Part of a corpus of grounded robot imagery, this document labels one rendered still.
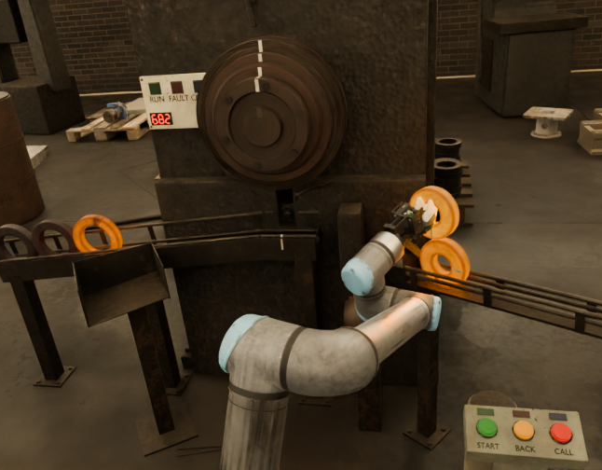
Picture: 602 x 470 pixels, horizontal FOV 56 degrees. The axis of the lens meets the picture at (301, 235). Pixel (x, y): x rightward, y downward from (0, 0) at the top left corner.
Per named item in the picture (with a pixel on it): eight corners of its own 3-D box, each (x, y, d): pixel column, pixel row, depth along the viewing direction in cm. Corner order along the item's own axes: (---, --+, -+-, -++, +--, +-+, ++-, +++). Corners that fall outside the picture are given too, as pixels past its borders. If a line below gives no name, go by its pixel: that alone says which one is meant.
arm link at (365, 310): (390, 331, 152) (386, 301, 144) (351, 321, 157) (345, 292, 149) (402, 305, 158) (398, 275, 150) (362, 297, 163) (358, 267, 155)
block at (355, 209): (344, 261, 203) (340, 200, 192) (366, 262, 201) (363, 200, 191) (340, 276, 193) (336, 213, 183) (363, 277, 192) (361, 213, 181)
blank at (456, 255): (425, 274, 176) (418, 279, 174) (426, 230, 169) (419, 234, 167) (469, 291, 165) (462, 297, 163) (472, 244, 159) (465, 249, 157)
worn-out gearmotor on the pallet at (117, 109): (120, 116, 636) (116, 96, 627) (140, 115, 632) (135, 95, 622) (102, 125, 601) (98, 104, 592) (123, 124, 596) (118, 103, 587)
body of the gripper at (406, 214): (425, 205, 152) (399, 231, 146) (430, 229, 157) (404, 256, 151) (402, 200, 157) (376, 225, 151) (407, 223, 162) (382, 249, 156)
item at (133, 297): (120, 425, 217) (72, 262, 185) (187, 401, 225) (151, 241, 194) (129, 463, 200) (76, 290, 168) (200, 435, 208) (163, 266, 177)
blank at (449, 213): (413, 182, 167) (405, 186, 165) (458, 188, 156) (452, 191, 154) (417, 230, 172) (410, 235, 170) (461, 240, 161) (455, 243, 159)
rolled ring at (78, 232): (62, 229, 209) (67, 226, 212) (93, 269, 215) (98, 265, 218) (97, 209, 203) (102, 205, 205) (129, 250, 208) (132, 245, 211)
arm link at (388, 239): (398, 270, 149) (369, 260, 155) (408, 259, 151) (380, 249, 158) (391, 245, 144) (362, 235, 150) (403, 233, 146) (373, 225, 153)
